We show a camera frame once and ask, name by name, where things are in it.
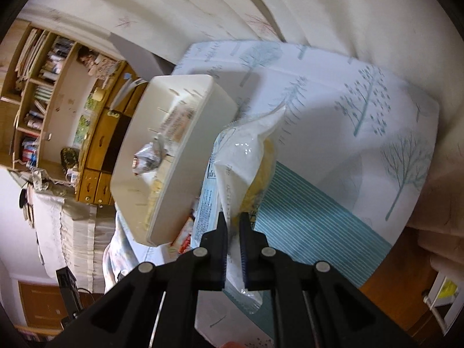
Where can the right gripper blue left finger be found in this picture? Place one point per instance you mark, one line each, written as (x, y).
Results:
(179, 283)

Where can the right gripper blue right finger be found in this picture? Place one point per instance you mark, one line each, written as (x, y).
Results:
(267, 269)

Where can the clear bread snack bag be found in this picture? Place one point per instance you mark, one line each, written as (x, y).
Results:
(238, 174)

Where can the red white snack packet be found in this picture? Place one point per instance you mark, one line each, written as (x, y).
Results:
(181, 243)

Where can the red dates snack packet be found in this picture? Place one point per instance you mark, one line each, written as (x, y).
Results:
(148, 158)

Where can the red striped snack packet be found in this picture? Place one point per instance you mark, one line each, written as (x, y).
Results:
(175, 124)

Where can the brown wooden door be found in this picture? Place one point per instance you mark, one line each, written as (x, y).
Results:
(43, 305)

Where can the white lace covered cabinet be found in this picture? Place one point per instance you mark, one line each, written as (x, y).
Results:
(72, 234)

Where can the white plastic storage bin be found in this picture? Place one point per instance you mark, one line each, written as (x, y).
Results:
(156, 205)

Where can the tree print tablecloth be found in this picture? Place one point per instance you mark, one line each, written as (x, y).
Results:
(355, 147)

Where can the wooden desk with drawers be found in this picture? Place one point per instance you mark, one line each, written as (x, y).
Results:
(101, 145)

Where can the wooden bookshelf hutch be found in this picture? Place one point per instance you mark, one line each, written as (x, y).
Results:
(47, 81)

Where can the grey office chair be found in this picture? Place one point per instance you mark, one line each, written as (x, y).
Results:
(145, 64)

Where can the floral white curtain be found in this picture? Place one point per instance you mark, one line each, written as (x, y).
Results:
(416, 39)

